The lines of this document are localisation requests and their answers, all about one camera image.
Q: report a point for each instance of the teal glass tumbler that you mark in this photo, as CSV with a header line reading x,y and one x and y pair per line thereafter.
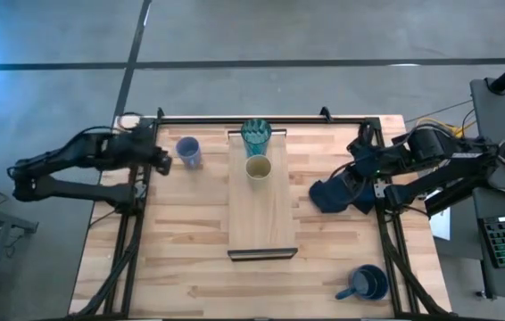
x,y
256,134

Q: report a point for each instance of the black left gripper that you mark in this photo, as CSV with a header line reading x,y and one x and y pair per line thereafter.
x,y
147,149

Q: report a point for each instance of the white paper sheet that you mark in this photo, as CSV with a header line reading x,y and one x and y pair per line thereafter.
x,y
441,223

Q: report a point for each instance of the dark blue cloth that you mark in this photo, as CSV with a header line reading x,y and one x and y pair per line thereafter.
x,y
328,196

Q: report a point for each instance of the dark blue mug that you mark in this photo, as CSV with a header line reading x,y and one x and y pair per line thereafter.
x,y
370,283

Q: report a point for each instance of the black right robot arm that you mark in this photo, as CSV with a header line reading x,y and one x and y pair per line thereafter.
x,y
449,178

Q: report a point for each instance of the purple cup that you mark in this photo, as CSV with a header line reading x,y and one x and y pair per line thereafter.
x,y
188,151

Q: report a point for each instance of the cream cup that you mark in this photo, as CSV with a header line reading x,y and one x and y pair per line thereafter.
x,y
258,167

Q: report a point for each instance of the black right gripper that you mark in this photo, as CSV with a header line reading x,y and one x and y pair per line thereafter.
x,y
375,162

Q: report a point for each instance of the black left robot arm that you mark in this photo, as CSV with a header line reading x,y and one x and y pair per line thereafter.
x,y
56,189

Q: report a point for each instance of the grey side desk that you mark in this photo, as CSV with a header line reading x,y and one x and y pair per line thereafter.
x,y
493,107

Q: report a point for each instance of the light wooden board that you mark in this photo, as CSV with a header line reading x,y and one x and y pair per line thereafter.
x,y
259,214

